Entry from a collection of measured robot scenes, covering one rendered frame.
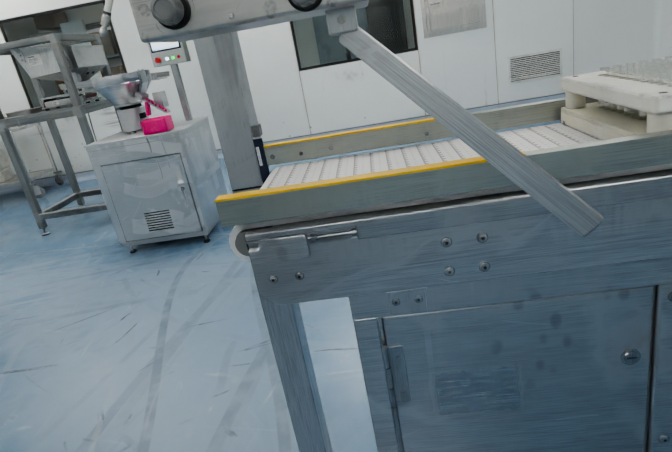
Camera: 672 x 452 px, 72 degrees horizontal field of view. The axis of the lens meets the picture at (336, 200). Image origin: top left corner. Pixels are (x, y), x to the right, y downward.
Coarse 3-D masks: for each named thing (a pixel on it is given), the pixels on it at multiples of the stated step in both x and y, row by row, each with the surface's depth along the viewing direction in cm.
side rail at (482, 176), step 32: (544, 160) 48; (576, 160) 48; (608, 160) 48; (640, 160) 48; (288, 192) 51; (320, 192) 51; (352, 192) 51; (384, 192) 51; (416, 192) 50; (448, 192) 50; (224, 224) 53
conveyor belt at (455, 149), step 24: (432, 144) 74; (456, 144) 72; (528, 144) 65; (552, 144) 63; (288, 168) 76; (312, 168) 73; (336, 168) 71; (360, 168) 68; (384, 168) 66; (648, 168) 50; (480, 192) 52; (504, 192) 52; (312, 216) 54
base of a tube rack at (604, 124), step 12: (564, 108) 71; (588, 108) 68; (600, 108) 67; (564, 120) 71; (576, 120) 67; (588, 120) 63; (600, 120) 61; (612, 120) 60; (624, 120) 59; (636, 120) 58; (588, 132) 64; (600, 132) 60; (612, 132) 57; (624, 132) 55; (636, 132) 53
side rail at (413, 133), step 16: (480, 112) 74; (496, 112) 74; (512, 112) 73; (528, 112) 73; (544, 112) 73; (560, 112) 73; (400, 128) 75; (416, 128) 75; (432, 128) 75; (496, 128) 74; (288, 144) 77; (304, 144) 77; (320, 144) 77; (336, 144) 77; (352, 144) 77; (368, 144) 76; (384, 144) 76; (400, 144) 76; (272, 160) 78; (288, 160) 78
